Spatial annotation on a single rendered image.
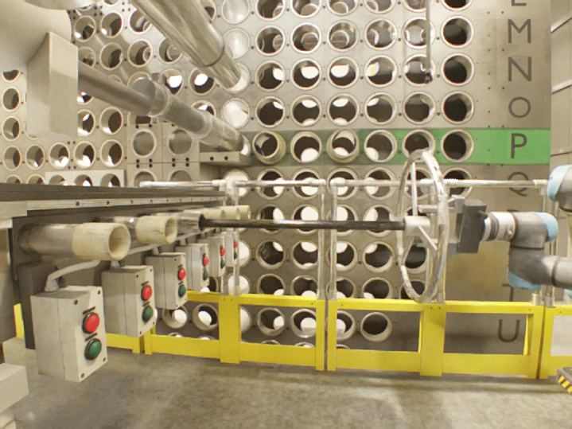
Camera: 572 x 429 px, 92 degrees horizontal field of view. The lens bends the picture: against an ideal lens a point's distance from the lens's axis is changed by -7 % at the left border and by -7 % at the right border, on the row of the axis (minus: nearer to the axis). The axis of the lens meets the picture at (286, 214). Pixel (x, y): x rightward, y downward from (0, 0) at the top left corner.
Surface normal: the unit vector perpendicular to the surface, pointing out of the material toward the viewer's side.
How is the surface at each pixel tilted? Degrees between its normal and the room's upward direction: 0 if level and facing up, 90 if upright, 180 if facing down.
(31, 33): 121
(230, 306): 90
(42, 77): 90
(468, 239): 106
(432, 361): 90
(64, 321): 90
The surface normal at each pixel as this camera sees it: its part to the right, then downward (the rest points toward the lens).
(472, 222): -0.13, 0.33
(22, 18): 0.93, 0.34
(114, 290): -0.14, 0.07
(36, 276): 0.99, 0.01
